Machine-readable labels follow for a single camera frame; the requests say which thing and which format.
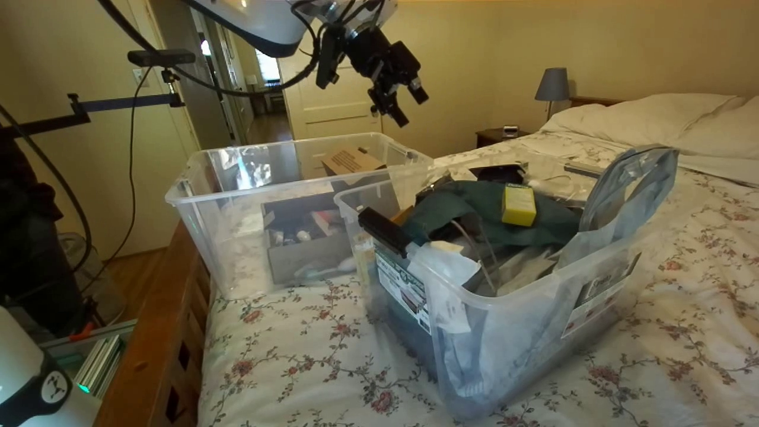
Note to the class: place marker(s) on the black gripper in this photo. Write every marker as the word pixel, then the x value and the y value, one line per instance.
pixel 382 62

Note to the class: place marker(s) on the yellow sponge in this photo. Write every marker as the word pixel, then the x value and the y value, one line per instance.
pixel 521 207

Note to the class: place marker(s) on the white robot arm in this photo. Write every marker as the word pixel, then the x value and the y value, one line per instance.
pixel 253 25

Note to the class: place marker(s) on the clear plastic storage crate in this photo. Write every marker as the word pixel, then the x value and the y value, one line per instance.
pixel 228 226

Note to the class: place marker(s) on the clear crate with printed label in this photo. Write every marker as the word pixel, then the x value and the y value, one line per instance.
pixel 506 339

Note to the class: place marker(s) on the brown cardboard piece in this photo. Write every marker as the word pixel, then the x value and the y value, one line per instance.
pixel 353 160

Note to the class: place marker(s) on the dark wooden nightstand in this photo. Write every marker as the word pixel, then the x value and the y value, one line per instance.
pixel 493 135

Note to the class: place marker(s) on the black flat case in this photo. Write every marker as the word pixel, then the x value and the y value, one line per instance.
pixel 498 175

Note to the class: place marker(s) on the dark green cloth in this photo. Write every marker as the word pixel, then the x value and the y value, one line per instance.
pixel 474 209

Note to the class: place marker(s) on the black cylinder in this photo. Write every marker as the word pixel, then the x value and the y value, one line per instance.
pixel 382 228

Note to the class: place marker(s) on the bright window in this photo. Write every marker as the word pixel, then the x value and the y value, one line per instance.
pixel 272 68

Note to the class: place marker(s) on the grey table lamp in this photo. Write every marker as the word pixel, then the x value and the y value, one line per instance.
pixel 550 83

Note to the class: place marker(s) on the white plastic package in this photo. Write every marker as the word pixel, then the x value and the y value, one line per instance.
pixel 442 262

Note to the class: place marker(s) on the brown cardboard box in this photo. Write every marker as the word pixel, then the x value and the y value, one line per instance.
pixel 305 256

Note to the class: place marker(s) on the dark wooden headboard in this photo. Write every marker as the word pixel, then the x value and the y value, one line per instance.
pixel 593 101

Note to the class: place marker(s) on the white pillow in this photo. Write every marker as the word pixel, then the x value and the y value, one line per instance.
pixel 725 144
pixel 631 119

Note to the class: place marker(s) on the grey clear zip bag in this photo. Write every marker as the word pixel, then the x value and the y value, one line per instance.
pixel 624 197

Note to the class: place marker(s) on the floral print bedsheet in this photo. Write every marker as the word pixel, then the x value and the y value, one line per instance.
pixel 316 370

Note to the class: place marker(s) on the wooden bed footboard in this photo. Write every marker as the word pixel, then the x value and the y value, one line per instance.
pixel 151 348

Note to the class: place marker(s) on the black bulky equipment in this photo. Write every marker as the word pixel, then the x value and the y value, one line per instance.
pixel 32 237

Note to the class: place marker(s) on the white device with green light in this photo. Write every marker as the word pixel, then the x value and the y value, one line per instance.
pixel 14 364

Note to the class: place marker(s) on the black stereo camera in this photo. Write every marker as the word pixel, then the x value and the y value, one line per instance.
pixel 161 57

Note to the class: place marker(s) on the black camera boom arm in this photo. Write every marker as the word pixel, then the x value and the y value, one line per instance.
pixel 119 103

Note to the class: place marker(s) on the silver aluminium frame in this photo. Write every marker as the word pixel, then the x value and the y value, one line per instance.
pixel 97 360

